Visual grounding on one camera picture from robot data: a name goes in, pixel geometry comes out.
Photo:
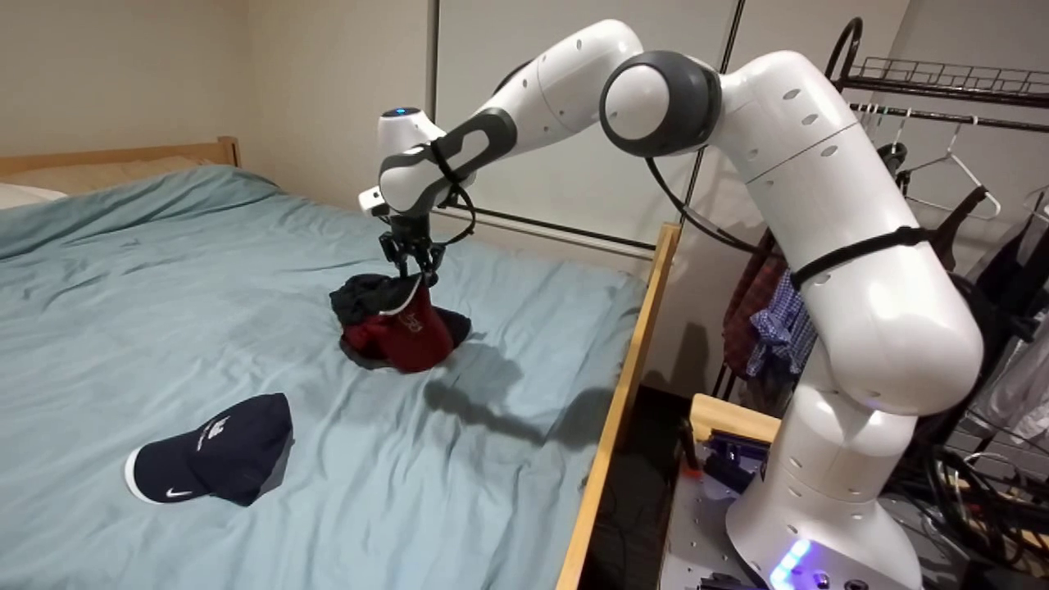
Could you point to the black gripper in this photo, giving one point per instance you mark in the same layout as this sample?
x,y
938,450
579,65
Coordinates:
x,y
415,240

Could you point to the small wooden box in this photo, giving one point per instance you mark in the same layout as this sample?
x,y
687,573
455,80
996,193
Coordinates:
x,y
725,415

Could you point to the white pillow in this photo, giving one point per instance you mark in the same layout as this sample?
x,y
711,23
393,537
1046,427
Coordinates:
x,y
20,195

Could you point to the navy cap with white logo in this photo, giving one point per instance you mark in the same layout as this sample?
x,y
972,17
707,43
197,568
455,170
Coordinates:
x,y
225,454

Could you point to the wooden bed frame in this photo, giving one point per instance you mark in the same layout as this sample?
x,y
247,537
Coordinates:
x,y
612,437

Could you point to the black and white cap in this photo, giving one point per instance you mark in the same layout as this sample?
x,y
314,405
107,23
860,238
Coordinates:
x,y
364,297

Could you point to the light blue bed sheet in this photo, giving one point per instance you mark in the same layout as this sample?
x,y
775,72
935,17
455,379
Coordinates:
x,y
165,297

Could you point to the white clothes hanger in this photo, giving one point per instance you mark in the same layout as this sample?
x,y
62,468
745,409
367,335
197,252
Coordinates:
x,y
962,170

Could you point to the red cap with black brim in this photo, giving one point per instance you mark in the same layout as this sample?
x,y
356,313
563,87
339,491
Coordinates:
x,y
410,341

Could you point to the black metal clothes rack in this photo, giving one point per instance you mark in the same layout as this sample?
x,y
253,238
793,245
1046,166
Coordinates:
x,y
929,83

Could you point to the grey perforated robot table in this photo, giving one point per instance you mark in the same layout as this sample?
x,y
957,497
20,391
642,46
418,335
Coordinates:
x,y
699,527

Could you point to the red plaid hanging garment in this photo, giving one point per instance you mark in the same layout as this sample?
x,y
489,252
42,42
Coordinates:
x,y
748,297

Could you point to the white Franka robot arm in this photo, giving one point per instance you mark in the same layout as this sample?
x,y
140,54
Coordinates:
x,y
855,252

